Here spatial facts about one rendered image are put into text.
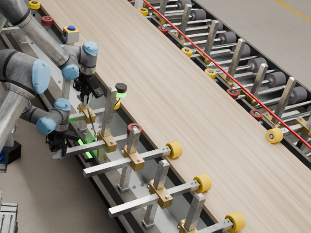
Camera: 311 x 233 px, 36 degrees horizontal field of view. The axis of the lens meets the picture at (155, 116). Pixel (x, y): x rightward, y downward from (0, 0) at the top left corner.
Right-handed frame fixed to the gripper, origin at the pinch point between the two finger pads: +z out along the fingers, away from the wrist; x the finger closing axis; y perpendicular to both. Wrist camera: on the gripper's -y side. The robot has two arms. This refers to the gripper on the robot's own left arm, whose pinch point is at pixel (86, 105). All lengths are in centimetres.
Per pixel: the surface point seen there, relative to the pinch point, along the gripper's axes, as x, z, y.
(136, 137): 5.0, -6.7, -36.8
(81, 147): 12.1, 14.7, -10.8
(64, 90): -19.7, 20.6, 34.9
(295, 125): -88, 4, -83
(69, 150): 18.2, 14.7, -8.8
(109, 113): -3.0, -1.5, -13.3
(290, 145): -85, 16, -86
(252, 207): -17, 9, -95
